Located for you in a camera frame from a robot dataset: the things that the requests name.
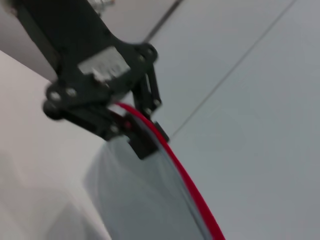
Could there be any clear document bag red zipper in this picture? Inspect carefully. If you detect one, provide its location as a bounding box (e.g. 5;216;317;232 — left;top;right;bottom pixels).
83;100;227;240

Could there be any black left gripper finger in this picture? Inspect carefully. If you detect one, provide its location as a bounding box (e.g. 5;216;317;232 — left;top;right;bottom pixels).
61;98;160;161
130;64;171;145

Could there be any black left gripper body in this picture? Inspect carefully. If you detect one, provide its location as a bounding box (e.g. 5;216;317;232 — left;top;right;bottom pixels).
9;0;159;120

